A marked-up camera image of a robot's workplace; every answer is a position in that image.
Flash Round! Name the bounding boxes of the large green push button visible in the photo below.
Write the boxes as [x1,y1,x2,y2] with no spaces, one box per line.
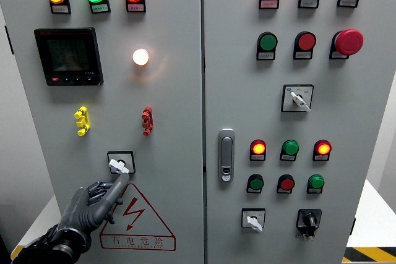
[257,32,278,52]

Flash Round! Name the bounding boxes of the small red push button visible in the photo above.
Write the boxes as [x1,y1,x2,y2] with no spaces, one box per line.
[278,174,296,192]

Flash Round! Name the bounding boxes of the large red push button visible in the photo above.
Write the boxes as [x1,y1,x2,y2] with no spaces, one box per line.
[295,31,317,51]

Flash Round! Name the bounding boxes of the large red stop button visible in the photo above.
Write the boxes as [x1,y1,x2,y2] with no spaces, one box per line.
[334,28,364,57]

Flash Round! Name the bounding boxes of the small white-handle turn switch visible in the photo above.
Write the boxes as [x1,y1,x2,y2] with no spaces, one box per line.
[241,208,267,233]

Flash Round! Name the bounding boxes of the red warning triangle sticker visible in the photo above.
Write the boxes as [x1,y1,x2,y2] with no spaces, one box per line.
[99,182,177,252]

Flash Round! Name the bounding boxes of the silver door lock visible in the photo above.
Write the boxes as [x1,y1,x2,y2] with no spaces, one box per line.
[218,128,236,183]

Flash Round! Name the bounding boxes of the white round lamp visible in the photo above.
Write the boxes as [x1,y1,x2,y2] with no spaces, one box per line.
[132,48,150,66]

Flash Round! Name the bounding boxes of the black display meter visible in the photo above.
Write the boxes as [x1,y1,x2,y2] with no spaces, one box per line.
[33,27,104,87]

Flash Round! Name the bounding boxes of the black-handle turn switch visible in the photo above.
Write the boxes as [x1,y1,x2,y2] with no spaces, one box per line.
[295,208,323,242]

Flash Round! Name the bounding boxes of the small yellow handle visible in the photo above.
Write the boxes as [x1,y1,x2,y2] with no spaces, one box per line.
[74,106,91,137]

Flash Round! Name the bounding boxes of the white-handle switch with blue dot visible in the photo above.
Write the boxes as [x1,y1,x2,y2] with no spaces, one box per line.
[281,84,314,113]

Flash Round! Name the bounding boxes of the black yellow striped tape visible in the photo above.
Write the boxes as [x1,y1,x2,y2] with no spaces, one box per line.
[10,245,25,260]
[342,247,396,263]

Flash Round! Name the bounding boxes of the small red lit lamp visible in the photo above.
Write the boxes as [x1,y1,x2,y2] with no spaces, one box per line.
[314,139,332,156]
[251,139,267,156]

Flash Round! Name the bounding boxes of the small green push button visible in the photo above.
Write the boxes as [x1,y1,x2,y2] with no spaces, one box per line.
[247,174,265,191]

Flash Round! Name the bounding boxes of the grey cabinet door with lock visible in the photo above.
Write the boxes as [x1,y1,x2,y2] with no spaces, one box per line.
[203,0,396,264]

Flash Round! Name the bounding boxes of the grey cabinet door with display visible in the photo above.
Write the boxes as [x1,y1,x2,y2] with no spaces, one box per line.
[0,0,204,264]

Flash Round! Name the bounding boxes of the small red handle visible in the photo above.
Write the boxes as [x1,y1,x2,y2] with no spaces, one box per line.
[141,106,154,137]

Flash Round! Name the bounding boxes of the small green domed lamp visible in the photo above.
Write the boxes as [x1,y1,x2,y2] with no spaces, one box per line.
[308,174,325,190]
[282,139,300,156]

